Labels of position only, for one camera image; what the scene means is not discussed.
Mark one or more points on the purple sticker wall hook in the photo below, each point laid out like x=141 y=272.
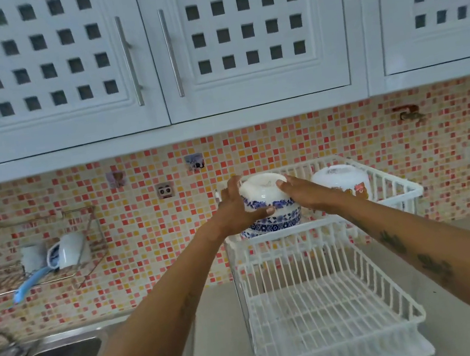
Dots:
x=116 y=179

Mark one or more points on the person's right forearm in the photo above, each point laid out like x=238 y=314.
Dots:
x=453 y=265

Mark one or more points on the brass wall pipe fitting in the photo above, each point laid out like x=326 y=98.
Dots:
x=409 y=113

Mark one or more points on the person's right hand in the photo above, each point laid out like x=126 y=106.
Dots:
x=313 y=196

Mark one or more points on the white two-tier dish rack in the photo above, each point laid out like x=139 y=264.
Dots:
x=326 y=303

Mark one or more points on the blue grey sticker wall hook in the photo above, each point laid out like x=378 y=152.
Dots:
x=194 y=162

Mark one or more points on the large white mug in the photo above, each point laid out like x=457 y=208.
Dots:
x=71 y=250

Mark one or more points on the small white cup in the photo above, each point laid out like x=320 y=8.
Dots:
x=33 y=258

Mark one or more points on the white wall cabinet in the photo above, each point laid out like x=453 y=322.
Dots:
x=247 y=89

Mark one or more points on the person's left forearm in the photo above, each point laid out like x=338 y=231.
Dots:
x=152 y=331

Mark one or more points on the person's left hand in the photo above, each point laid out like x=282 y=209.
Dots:
x=232 y=216

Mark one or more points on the wall power socket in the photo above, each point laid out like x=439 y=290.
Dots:
x=165 y=190

